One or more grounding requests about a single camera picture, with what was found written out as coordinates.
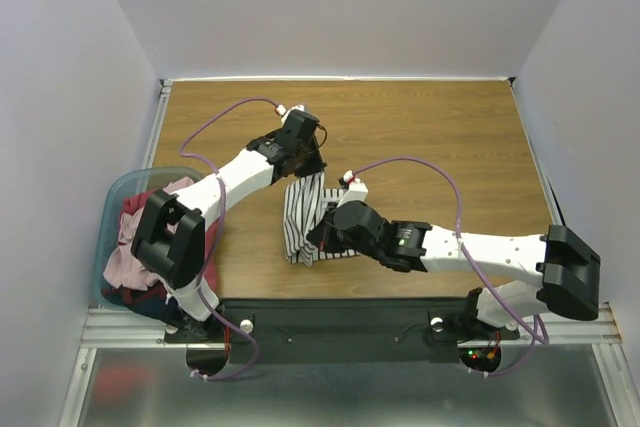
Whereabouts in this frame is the red tank top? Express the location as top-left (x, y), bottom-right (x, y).
top-left (131, 188), bottom-right (218, 292)

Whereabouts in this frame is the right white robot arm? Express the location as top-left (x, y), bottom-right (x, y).
top-left (306, 201), bottom-right (601, 337)

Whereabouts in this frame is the black white striped tank top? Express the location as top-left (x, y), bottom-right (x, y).
top-left (283, 172), bottom-right (357, 266)

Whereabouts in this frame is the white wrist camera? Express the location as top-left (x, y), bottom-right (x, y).
top-left (338, 171), bottom-right (368, 206)
top-left (274, 104), bottom-right (308, 123)

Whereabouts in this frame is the pink tank top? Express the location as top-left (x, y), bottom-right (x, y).
top-left (102, 176), bottom-right (197, 292)

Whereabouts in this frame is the aluminium frame rail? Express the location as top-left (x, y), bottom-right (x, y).
top-left (63, 80), bottom-right (639, 426)

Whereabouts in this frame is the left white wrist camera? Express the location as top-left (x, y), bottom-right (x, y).
top-left (274, 104), bottom-right (308, 123)

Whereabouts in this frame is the purple cable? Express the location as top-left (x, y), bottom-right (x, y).
top-left (179, 98), bottom-right (261, 382)
top-left (344, 156), bottom-right (551, 379)

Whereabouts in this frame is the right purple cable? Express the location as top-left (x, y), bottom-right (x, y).
top-left (344, 156), bottom-right (551, 379)

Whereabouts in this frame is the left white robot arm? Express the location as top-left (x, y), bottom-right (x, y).
top-left (131, 107), bottom-right (325, 341)

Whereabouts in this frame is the navy tank top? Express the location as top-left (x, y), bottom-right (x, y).
top-left (101, 282), bottom-right (185, 328)

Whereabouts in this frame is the blue translucent plastic bin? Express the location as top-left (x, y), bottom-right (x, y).
top-left (92, 167), bottom-right (203, 311)

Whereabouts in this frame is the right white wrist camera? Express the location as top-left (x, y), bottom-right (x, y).
top-left (338, 171), bottom-right (368, 206)

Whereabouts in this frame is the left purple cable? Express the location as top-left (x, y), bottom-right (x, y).
top-left (179, 98), bottom-right (261, 382)

